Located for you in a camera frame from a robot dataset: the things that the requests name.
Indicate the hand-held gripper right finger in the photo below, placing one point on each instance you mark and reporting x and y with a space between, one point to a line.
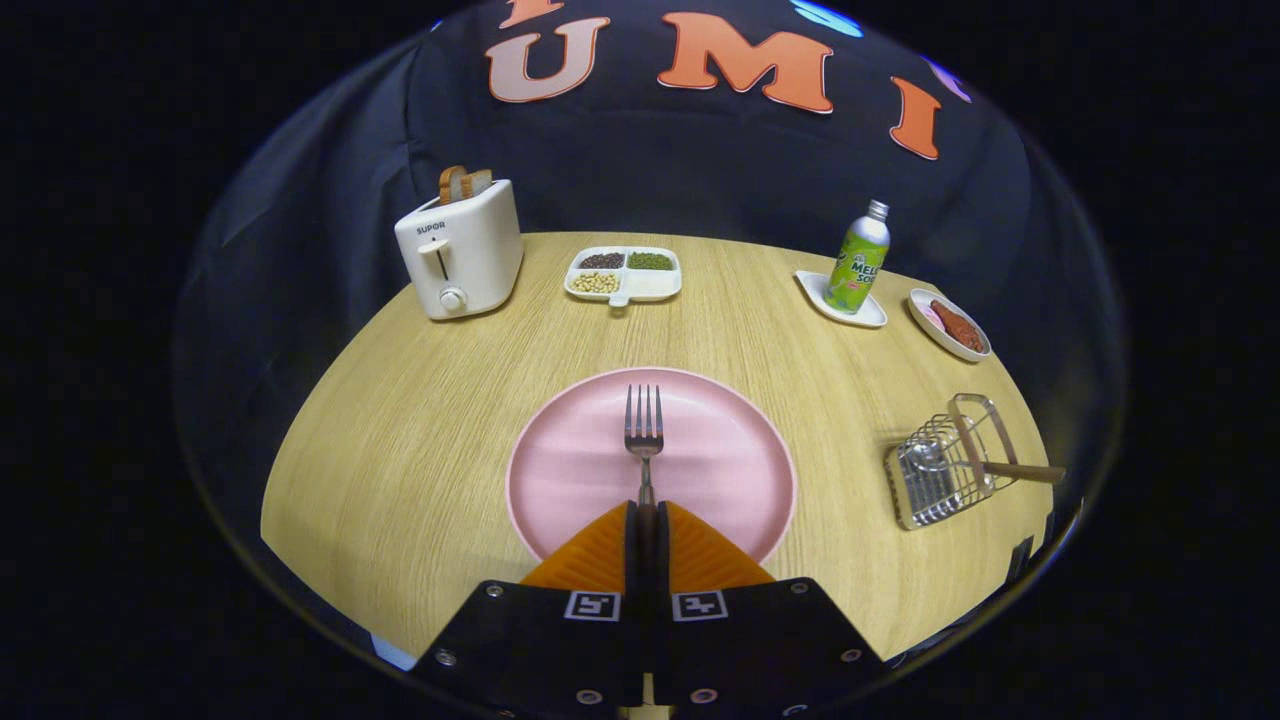
662 570

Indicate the toasted bread slice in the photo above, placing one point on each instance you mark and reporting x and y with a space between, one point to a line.
450 185
478 183

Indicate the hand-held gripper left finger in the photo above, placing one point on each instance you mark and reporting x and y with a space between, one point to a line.
632 570

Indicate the white bowl with meat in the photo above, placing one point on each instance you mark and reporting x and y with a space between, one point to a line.
960 328

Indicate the white toaster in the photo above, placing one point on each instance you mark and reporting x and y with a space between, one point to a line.
470 260

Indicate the pink plate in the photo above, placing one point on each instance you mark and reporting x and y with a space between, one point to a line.
720 460

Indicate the black backdrop cloth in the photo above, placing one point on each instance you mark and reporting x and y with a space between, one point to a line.
700 170

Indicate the white divided dish with beans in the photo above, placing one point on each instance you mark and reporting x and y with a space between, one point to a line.
650 285

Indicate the white square coaster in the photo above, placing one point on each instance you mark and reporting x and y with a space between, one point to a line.
815 292

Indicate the green drink bottle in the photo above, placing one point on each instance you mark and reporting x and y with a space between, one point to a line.
858 265

